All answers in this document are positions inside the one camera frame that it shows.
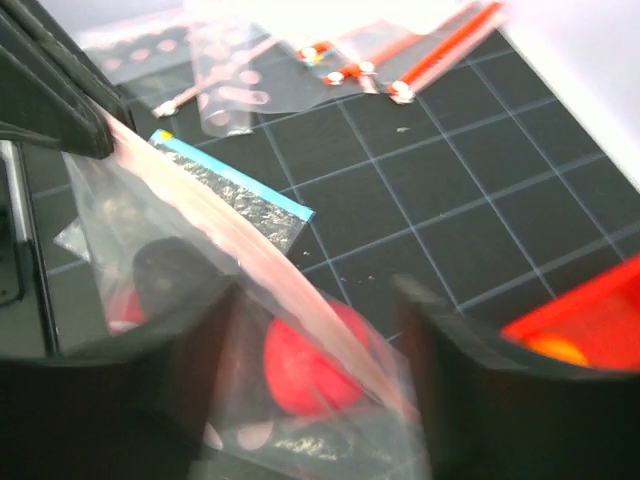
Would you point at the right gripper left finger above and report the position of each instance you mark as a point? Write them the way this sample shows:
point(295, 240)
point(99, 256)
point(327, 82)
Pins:
point(133, 406)

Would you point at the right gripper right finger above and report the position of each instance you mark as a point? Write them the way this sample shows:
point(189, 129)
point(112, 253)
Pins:
point(491, 409)

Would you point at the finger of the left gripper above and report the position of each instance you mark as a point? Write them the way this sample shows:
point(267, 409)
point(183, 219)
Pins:
point(58, 46)
point(40, 105)

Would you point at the orange tangerine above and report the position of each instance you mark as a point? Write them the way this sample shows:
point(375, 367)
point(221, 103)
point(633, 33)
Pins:
point(558, 348)

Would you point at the dark purple fruit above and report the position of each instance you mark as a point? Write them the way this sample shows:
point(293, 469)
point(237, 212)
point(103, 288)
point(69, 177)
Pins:
point(171, 274)

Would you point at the pink-dotted zip bag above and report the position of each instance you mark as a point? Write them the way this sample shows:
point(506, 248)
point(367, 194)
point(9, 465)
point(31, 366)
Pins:
point(247, 435)

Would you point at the red apple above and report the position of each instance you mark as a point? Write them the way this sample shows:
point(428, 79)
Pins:
point(301, 379)

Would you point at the pink-dotted bag on table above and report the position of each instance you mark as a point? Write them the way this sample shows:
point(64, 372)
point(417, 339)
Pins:
point(165, 65)

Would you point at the clear blue-zip bag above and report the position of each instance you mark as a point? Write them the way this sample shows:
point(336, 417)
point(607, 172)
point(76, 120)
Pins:
point(276, 216)

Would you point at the stack of orange-zip bags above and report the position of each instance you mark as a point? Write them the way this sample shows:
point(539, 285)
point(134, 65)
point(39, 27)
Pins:
point(287, 56)

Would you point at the red plastic tray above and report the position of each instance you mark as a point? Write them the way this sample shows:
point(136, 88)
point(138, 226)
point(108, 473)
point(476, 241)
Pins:
point(601, 317)

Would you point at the black grid mat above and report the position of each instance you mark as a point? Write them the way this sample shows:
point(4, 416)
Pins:
point(485, 188)

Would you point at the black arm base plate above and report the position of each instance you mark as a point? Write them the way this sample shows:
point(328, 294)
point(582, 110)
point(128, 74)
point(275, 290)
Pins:
point(49, 300)

